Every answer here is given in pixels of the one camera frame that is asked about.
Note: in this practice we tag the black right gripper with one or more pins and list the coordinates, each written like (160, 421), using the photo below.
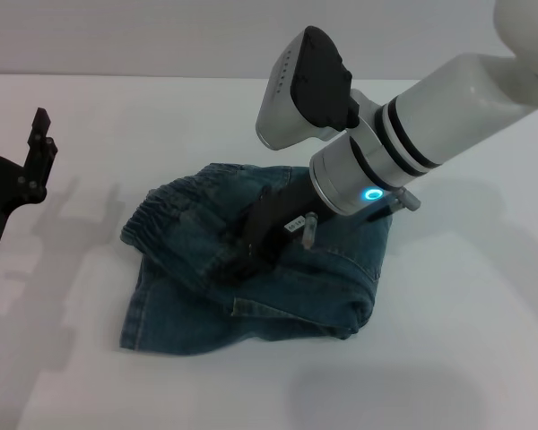
(282, 215)

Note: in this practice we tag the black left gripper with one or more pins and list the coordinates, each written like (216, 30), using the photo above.
(0, 188)

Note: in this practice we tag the blue denim shorts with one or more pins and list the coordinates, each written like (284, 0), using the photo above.
(323, 277)

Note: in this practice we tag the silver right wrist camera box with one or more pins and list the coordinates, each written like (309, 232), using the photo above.
(296, 98)

